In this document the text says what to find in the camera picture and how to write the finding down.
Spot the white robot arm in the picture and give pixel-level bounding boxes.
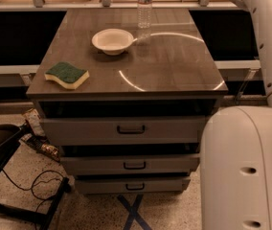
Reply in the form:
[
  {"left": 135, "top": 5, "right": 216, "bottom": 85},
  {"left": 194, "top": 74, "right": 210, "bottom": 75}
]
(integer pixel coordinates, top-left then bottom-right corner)
[{"left": 199, "top": 0, "right": 272, "bottom": 230}]

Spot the clear plastic water bottle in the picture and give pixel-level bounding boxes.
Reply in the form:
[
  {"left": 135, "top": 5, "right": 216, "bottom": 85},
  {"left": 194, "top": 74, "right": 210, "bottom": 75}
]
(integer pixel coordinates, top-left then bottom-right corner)
[{"left": 137, "top": 0, "right": 152, "bottom": 29}]

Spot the white bowl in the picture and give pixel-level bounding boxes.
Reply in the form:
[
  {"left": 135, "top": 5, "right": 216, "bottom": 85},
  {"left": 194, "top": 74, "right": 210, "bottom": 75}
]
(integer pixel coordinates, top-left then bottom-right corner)
[{"left": 92, "top": 29, "right": 134, "bottom": 56}]

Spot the green yellow sponge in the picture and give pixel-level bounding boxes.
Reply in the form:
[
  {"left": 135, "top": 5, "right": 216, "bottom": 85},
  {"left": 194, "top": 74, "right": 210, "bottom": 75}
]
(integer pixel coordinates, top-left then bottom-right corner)
[{"left": 44, "top": 62, "right": 89, "bottom": 90}]

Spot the grey drawer cabinet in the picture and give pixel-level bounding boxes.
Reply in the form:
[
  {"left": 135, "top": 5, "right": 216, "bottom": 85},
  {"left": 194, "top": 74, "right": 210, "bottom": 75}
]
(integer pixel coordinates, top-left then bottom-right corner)
[{"left": 26, "top": 8, "right": 229, "bottom": 196}]

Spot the top drawer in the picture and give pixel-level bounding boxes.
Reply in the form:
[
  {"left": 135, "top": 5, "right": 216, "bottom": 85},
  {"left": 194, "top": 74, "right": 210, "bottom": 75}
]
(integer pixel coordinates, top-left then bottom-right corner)
[{"left": 41, "top": 116, "right": 206, "bottom": 146}]

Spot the drawer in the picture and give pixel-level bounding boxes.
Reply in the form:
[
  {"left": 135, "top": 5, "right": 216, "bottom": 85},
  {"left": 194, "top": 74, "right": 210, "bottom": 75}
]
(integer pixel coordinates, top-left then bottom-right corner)
[
  {"left": 75, "top": 176, "right": 191, "bottom": 195},
  {"left": 41, "top": 116, "right": 206, "bottom": 146},
  {"left": 60, "top": 154, "right": 199, "bottom": 175}
]

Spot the middle drawer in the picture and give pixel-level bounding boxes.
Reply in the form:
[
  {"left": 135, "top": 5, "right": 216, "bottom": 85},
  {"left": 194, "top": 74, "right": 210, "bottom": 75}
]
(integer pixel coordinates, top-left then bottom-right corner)
[{"left": 60, "top": 154, "right": 199, "bottom": 175}]

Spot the snack bag on floor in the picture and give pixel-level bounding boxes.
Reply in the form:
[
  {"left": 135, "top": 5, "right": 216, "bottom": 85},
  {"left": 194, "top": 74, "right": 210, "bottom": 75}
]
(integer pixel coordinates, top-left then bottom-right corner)
[{"left": 23, "top": 108, "right": 45, "bottom": 137}]

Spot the dark snack packet on floor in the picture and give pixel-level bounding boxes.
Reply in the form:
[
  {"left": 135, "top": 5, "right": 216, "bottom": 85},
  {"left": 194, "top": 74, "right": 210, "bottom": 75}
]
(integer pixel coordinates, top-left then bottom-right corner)
[{"left": 21, "top": 134, "right": 60, "bottom": 162}]

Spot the bottom drawer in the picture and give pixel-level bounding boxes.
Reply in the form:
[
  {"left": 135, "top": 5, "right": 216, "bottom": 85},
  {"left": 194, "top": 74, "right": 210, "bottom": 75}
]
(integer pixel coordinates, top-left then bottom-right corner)
[{"left": 75, "top": 176, "right": 191, "bottom": 195}]

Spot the blue tape cross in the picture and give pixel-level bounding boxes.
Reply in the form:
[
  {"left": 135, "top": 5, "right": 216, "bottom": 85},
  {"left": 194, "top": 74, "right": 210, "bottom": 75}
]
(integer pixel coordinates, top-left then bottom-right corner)
[{"left": 117, "top": 195, "right": 152, "bottom": 230}]

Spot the black chair frame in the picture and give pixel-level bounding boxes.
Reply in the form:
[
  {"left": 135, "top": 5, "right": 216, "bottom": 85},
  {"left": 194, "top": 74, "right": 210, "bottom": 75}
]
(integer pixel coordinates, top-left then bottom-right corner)
[{"left": 0, "top": 124, "right": 69, "bottom": 230}]

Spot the black cable on floor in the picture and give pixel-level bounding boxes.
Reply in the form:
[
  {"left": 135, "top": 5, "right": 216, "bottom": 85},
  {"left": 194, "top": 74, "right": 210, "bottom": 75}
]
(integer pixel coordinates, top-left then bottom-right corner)
[{"left": 1, "top": 168, "right": 67, "bottom": 230}]

